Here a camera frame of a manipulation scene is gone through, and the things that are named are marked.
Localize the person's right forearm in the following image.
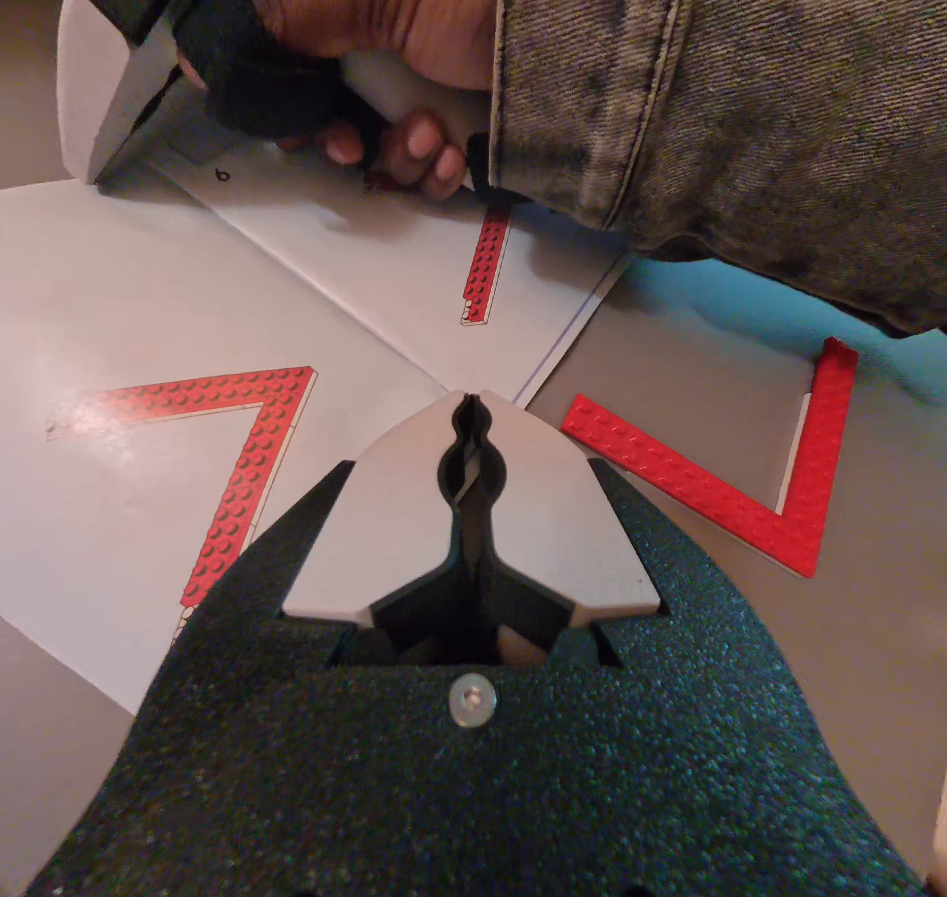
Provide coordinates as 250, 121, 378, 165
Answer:
488, 0, 947, 336

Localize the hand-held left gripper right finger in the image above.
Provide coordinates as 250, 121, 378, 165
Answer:
468, 390, 662, 629

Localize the person's right hand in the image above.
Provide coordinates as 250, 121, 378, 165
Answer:
243, 0, 506, 202

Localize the lego instruction booklet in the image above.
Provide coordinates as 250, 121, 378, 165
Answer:
0, 0, 633, 716

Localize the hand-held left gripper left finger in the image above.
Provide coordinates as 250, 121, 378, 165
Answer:
281, 392, 474, 628

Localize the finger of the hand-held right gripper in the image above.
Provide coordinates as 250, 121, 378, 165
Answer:
98, 77, 245, 195
85, 20, 184, 187

